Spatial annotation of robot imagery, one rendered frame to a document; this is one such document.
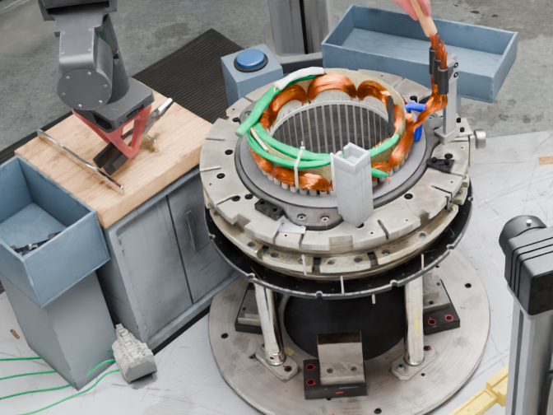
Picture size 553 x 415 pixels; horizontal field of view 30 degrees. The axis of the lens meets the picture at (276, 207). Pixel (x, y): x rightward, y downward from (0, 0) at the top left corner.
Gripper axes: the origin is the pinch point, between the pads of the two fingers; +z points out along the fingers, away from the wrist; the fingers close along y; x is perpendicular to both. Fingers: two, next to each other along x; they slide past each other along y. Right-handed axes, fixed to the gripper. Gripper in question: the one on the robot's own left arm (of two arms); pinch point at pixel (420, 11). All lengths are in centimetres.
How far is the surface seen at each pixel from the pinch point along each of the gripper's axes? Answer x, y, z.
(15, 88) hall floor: 129, -173, 31
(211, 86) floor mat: 134, -113, 55
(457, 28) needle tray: 5.0, 2.2, 6.3
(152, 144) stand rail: -26.5, -30.2, -5.9
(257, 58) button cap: -2.5, -23.7, -2.6
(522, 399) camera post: -73, 18, 2
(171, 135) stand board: -23.0, -29.4, -4.7
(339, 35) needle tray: 3.7, -13.6, 0.9
